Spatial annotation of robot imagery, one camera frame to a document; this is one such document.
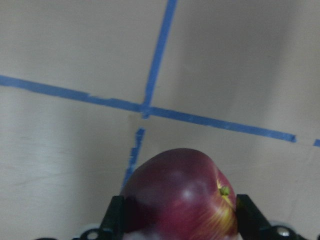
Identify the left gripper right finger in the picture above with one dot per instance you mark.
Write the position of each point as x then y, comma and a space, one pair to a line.
251, 223

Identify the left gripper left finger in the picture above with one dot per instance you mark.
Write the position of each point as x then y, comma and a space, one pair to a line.
112, 225

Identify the dark red apple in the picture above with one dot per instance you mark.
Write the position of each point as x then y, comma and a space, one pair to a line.
179, 194

